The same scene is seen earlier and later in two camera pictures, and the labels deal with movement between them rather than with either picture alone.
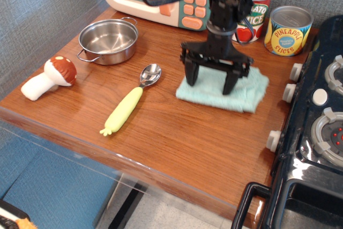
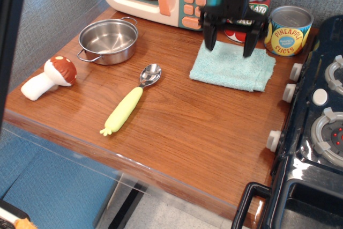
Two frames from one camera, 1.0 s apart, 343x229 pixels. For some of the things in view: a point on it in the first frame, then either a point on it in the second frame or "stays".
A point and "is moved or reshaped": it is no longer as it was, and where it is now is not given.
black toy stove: (306, 184) stays
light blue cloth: (247, 95) is moved or reshaped
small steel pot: (109, 42) stays
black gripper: (217, 52) -> (235, 13)
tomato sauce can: (249, 30) stays
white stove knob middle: (289, 92) stays
